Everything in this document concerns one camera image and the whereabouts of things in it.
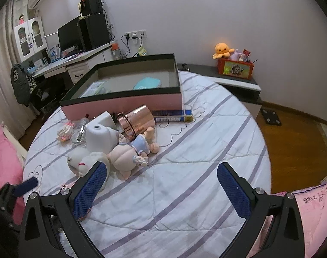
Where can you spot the black computer monitor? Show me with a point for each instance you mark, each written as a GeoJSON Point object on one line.
{"type": "Point", "coordinates": [69, 35]}

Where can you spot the rose gold metal cup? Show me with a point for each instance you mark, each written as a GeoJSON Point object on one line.
{"type": "Point", "coordinates": [138, 119]}

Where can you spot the clear plastic packet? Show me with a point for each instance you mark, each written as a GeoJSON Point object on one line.
{"type": "Point", "coordinates": [93, 89]}

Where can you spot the blue box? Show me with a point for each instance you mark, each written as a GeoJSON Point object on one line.
{"type": "Point", "coordinates": [173, 115]}

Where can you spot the pig doll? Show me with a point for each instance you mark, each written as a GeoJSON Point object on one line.
{"type": "Point", "coordinates": [123, 158]}

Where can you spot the white glass-door cabinet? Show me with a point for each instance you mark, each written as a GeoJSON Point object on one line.
{"type": "Point", "coordinates": [29, 39]}

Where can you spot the purple plush toy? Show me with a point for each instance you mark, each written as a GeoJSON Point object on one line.
{"type": "Point", "coordinates": [234, 55]}

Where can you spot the white plush toy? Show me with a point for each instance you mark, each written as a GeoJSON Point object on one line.
{"type": "Point", "coordinates": [83, 164]}

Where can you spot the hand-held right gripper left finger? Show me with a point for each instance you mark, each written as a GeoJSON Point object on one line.
{"type": "Point", "coordinates": [91, 190]}

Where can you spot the dark tray box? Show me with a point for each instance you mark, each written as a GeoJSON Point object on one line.
{"type": "Point", "coordinates": [126, 102]}

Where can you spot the clear glass bottle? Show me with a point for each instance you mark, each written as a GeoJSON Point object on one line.
{"type": "Point", "coordinates": [80, 133]}

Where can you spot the orange octopus plush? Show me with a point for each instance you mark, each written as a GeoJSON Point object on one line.
{"type": "Point", "coordinates": [224, 49]}

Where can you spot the low dark-topped cabinet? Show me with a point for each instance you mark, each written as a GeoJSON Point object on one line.
{"type": "Point", "coordinates": [233, 84]}

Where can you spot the blue and white carton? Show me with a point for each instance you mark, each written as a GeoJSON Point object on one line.
{"type": "Point", "coordinates": [53, 52]}

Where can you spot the white wall power strip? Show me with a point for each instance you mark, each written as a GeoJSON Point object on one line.
{"type": "Point", "coordinates": [135, 35]}

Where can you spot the small red packet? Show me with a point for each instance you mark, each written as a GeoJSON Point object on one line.
{"type": "Point", "coordinates": [246, 54]}

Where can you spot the pink pillow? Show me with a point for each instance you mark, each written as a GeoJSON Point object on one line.
{"type": "Point", "coordinates": [3, 153]}

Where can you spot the teal case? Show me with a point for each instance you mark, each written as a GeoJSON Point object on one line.
{"type": "Point", "coordinates": [147, 83]}

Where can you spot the pink blanket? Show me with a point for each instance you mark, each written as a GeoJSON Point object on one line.
{"type": "Point", "coordinates": [316, 207]}

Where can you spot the white desk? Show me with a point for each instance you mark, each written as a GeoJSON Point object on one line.
{"type": "Point", "coordinates": [92, 53]}

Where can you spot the black box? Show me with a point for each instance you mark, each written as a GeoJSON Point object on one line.
{"type": "Point", "coordinates": [91, 5]}

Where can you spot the black computer tower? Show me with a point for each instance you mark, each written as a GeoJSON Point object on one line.
{"type": "Point", "coordinates": [93, 31]}

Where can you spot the orange-capped plastic bottle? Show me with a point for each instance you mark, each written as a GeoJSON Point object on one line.
{"type": "Point", "coordinates": [115, 50]}

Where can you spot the pink and white block toy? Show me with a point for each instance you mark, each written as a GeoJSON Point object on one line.
{"type": "Point", "coordinates": [65, 132]}

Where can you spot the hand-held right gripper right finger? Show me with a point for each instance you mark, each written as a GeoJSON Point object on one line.
{"type": "Point", "coordinates": [234, 193]}

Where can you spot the beige curtain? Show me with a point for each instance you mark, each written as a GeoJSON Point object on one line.
{"type": "Point", "coordinates": [2, 45]}

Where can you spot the red storage box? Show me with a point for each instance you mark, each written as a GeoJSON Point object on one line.
{"type": "Point", "coordinates": [236, 69]}

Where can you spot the small pink doll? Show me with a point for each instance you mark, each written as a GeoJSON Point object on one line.
{"type": "Point", "coordinates": [22, 18]}

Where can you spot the yellow-green snack bag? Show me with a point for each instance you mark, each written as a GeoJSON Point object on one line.
{"type": "Point", "coordinates": [142, 51]}

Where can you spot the black floor scale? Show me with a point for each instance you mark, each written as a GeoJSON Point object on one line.
{"type": "Point", "coordinates": [271, 117]}

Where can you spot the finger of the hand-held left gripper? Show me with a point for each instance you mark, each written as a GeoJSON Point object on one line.
{"type": "Point", "coordinates": [26, 186]}

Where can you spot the black backpack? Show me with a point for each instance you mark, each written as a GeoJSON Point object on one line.
{"type": "Point", "coordinates": [19, 83]}

